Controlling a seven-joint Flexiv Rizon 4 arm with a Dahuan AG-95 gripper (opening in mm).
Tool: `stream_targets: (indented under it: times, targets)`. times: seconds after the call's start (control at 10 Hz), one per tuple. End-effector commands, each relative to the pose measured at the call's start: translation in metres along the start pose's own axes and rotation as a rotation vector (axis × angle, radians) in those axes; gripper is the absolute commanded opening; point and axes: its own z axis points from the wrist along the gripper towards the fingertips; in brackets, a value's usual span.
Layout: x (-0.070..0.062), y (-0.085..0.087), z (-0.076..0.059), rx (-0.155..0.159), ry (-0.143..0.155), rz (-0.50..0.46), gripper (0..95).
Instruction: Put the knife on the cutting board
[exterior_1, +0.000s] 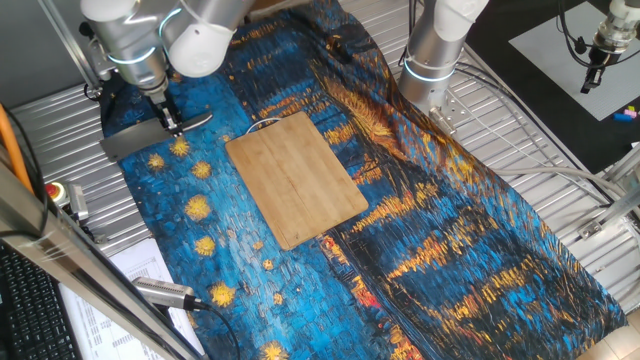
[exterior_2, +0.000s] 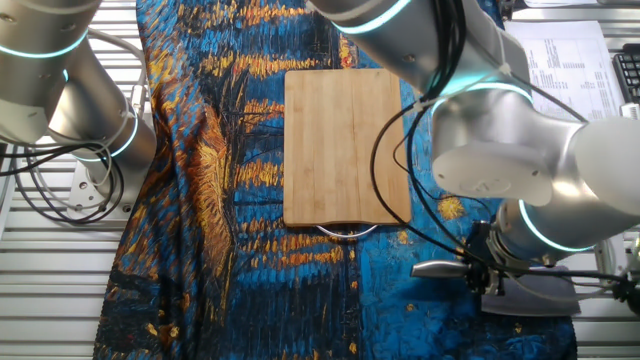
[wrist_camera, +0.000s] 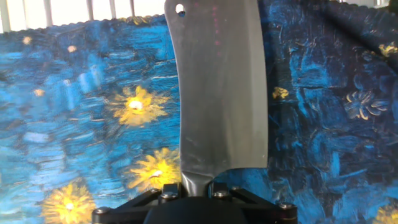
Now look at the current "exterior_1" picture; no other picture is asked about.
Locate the aluminium frame beam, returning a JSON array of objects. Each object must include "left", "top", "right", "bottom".
[{"left": 0, "top": 163, "right": 207, "bottom": 360}]

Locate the blue starry painting tablecloth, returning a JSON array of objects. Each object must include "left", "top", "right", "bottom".
[{"left": 99, "top": 0, "right": 629, "bottom": 360}]

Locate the white base cable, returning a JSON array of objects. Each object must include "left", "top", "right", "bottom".
[{"left": 453, "top": 63, "right": 640, "bottom": 212}]

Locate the printed white paper sheet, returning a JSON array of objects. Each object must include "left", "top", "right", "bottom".
[{"left": 58, "top": 238, "right": 206, "bottom": 360}]

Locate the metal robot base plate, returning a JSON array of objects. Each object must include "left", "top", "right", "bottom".
[{"left": 428, "top": 91, "right": 474, "bottom": 139}]

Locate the red emergency stop button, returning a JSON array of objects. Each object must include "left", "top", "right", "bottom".
[{"left": 44, "top": 180, "right": 90, "bottom": 222}]

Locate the black base cable bundle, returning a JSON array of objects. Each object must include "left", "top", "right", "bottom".
[{"left": 397, "top": 0, "right": 419, "bottom": 69}]

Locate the steel cleaver knife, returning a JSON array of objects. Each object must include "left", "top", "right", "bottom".
[{"left": 98, "top": 110, "right": 215, "bottom": 162}]

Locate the black camera cable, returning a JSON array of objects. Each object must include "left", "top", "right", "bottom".
[{"left": 192, "top": 298, "right": 242, "bottom": 360}]

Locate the aluminium frame strut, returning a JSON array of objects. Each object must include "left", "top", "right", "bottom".
[{"left": 578, "top": 144, "right": 640, "bottom": 241}]

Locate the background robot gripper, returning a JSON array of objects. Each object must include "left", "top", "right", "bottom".
[{"left": 579, "top": 0, "right": 640, "bottom": 95}]

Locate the black computer keyboard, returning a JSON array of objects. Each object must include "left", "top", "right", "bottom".
[{"left": 0, "top": 243, "right": 82, "bottom": 360}]

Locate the orange tube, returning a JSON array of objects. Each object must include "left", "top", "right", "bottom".
[{"left": 0, "top": 102, "right": 34, "bottom": 196}]

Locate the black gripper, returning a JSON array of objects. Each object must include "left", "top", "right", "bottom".
[{"left": 151, "top": 93, "right": 184, "bottom": 137}]

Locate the grey square mat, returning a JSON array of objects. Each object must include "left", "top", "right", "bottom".
[{"left": 508, "top": 17, "right": 640, "bottom": 122}]

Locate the bamboo cutting board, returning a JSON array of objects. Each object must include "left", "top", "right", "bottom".
[{"left": 224, "top": 110, "right": 370, "bottom": 251}]

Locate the thin aluminium frame post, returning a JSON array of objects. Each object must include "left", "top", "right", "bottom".
[{"left": 37, "top": 0, "right": 105, "bottom": 101}]

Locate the background robot black cable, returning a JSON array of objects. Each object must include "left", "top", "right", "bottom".
[{"left": 557, "top": 0, "right": 640, "bottom": 69}]

